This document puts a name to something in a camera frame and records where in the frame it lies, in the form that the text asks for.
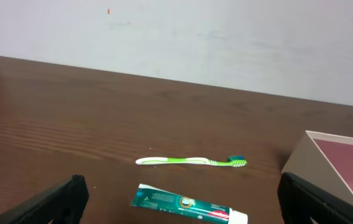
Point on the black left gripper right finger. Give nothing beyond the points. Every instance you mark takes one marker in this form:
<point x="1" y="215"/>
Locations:
<point x="301" y="202"/>

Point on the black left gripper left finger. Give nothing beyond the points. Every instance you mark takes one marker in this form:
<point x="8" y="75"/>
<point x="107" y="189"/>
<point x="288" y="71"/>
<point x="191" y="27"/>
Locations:
<point x="61" y="204"/>

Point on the white box with pink inside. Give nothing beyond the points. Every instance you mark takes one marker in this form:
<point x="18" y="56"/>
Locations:
<point x="325" y="160"/>

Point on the green toothpaste tube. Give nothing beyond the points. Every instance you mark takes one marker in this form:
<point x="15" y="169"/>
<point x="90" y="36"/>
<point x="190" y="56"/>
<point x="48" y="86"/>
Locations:
<point x="157" y="199"/>

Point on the green white toothbrush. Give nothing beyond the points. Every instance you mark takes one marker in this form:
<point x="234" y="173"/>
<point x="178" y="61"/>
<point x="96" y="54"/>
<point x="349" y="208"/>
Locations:
<point x="232" y="161"/>

